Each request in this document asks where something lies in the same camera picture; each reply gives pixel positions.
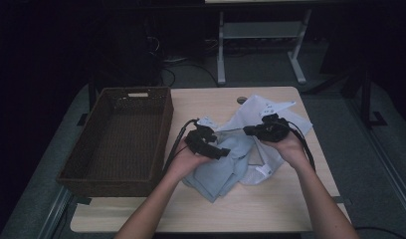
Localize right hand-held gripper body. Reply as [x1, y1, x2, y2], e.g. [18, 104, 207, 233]
[256, 101, 297, 143]

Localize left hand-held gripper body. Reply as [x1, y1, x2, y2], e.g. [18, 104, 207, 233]
[184, 116, 223, 157]

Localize light blue cloth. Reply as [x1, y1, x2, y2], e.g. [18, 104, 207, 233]
[197, 95, 314, 186]

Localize light blue garment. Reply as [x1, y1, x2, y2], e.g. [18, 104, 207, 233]
[182, 130, 257, 203]

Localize person's right hand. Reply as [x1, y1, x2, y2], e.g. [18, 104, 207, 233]
[260, 130, 309, 169]

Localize person's left hand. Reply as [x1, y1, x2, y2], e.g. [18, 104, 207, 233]
[164, 137, 214, 182]

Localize white metal stand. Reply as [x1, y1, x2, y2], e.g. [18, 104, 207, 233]
[204, 0, 324, 86]

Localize brown woven basket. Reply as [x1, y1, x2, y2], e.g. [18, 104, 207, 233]
[56, 87, 175, 197]

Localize black metal stand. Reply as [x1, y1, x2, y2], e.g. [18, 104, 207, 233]
[343, 66, 388, 128]

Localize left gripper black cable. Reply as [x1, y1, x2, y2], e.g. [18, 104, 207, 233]
[162, 118, 200, 175]

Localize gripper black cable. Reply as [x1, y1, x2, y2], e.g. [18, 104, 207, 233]
[162, 118, 200, 175]
[280, 119, 316, 172]

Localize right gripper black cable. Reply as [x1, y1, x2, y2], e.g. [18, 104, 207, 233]
[280, 119, 316, 172]

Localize black floor cable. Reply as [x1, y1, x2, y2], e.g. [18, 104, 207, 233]
[161, 63, 220, 88]
[354, 226, 406, 239]

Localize metal floor rail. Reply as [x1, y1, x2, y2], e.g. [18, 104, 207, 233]
[348, 99, 406, 215]
[36, 187, 75, 239]

